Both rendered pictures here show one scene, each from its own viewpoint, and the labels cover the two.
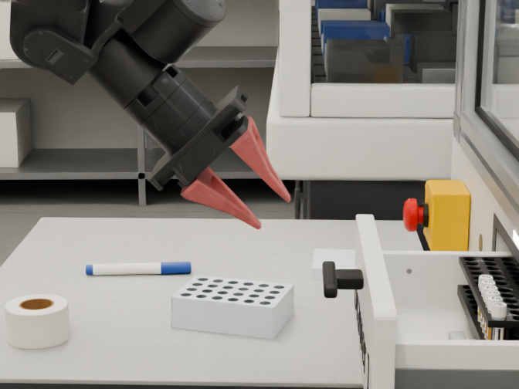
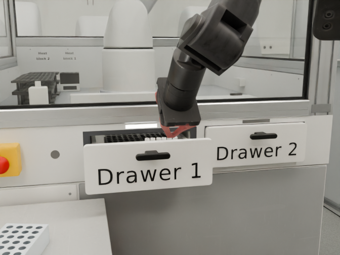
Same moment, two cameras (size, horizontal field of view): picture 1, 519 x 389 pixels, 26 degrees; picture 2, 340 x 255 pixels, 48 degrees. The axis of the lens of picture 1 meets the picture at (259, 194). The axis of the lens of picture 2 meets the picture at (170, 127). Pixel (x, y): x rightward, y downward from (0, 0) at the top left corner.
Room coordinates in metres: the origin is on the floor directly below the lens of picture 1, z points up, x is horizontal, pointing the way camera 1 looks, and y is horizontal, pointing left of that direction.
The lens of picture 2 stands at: (1.12, 0.71, 1.14)
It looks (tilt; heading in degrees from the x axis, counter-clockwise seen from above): 12 degrees down; 256
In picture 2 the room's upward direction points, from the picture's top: straight up
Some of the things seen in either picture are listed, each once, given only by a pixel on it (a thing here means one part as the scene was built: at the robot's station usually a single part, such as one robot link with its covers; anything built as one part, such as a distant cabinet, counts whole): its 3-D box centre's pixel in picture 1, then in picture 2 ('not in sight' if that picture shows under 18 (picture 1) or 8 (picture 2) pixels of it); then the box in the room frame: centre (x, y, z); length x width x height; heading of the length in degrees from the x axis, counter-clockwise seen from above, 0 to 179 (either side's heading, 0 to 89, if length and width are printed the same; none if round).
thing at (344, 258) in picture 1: (361, 265); not in sight; (1.43, -0.13, 0.77); 0.13 x 0.09 x 0.02; 84
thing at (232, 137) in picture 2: not in sight; (256, 144); (0.64, -0.21, 0.87); 0.29 x 0.02 x 0.11; 178
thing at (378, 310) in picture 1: (371, 312); (150, 165); (0.96, -0.10, 0.87); 0.29 x 0.02 x 0.11; 178
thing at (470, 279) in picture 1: (482, 289); not in sight; (0.96, -0.20, 0.90); 0.18 x 0.02 x 0.01; 178
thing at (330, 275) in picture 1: (343, 279); (152, 155); (0.96, -0.08, 0.91); 0.07 x 0.04 x 0.01; 178
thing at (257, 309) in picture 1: (232, 306); (13, 248); (1.24, 0.03, 0.78); 0.12 x 0.08 x 0.04; 73
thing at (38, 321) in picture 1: (37, 320); not in sight; (1.19, 0.25, 0.78); 0.07 x 0.07 x 0.04
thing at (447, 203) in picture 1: (443, 215); (3, 160); (1.29, -0.22, 0.88); 0.07 x 0.05 x 0.07; 178
